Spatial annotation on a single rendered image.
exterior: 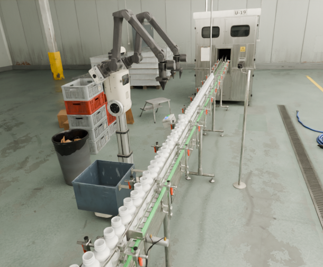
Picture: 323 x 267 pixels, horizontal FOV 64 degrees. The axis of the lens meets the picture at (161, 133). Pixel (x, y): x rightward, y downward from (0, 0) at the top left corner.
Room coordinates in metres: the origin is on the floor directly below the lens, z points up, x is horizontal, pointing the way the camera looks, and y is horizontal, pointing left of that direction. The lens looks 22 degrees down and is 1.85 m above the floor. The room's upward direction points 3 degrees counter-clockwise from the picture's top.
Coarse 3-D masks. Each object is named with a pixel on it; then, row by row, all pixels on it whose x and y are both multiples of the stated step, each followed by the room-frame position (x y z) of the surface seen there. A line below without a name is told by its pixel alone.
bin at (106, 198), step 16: (96, 160) 1.72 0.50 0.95; (80, 176) 1.51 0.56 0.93; (96, 176) 1.68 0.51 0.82; (112, 176) 1.68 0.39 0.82; (128, 176) 1.52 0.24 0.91; (80, 192) 1.41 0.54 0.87; (96, 192) 1.38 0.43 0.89; (112, 192) 1.34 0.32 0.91; (128, 192) 1.49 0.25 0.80; (80, 208) 1.42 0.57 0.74; (96, 208) 1.38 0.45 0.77; (112, 208) 1.35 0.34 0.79
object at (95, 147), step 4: (108, 128) 4.28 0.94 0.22; (104, 132) 4.09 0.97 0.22; (108, 132) 4.25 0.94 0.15; (100, 136) 3.93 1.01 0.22; (104, 136) 4.10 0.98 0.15; (108, 136) 4.24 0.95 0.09; (96, 140) 3.77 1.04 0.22; (100, 140) 3.92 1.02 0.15; (104, 140) 4.07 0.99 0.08; (108, 140) 4.20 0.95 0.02; (92, 144) 3.72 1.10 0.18; (96, 144) 3.78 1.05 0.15; (100, 144) 3.90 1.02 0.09; (104, 144) 4.04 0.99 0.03; (92, 148) 3.73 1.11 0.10; (96, 148) 3.74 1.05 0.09; (100, 148) 3.87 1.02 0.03; (92, 152) 3.74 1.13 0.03; (96, 152) 3.73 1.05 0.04
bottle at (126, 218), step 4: (120, 208) 0.87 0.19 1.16; (124, 208) 0.88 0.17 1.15; (120, 212) 0.85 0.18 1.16; (124, 212) 0.85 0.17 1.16; (128, 212) 0.86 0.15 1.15; (120, 216) 0.85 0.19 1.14; (124, 216) 0.84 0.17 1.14; (128, 216) 0.85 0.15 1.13; (124, 220) 0.84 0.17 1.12; (128, 220) 0.84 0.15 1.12; (124, 224) 0.83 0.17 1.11; (128, 224) 0.84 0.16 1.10; (132, 228) 0.86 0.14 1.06; (132, 240) 0.85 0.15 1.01
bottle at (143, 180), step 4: (144, 176) 1.10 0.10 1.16; (140, 180) 1.07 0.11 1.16; (144, 180) 1.07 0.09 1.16; (144, 184) 1.06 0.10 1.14; (148, 184) 1.08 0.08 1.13; (144, 188) 1.06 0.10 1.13; (148, 188) 1.06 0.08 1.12; (148, 196) 1.06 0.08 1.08; (148, 200) 1.06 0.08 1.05; (148, 208) 1.06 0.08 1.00
